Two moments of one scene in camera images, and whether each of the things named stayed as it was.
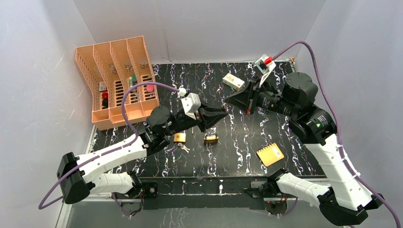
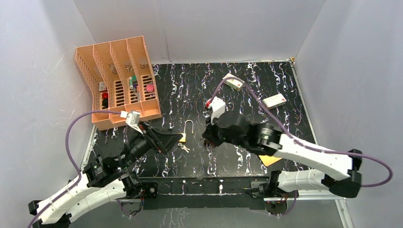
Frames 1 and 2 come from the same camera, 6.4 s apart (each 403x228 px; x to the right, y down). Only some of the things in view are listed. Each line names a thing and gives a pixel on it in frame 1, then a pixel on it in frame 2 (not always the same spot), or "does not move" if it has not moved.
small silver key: [183, 147] does not move
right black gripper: [246, 99] → [209, 134]
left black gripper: [201, 118] → [152, 139]
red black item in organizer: [105, 100] does not move
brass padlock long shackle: [180, 137] does not move
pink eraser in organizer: [150, 88] does not move
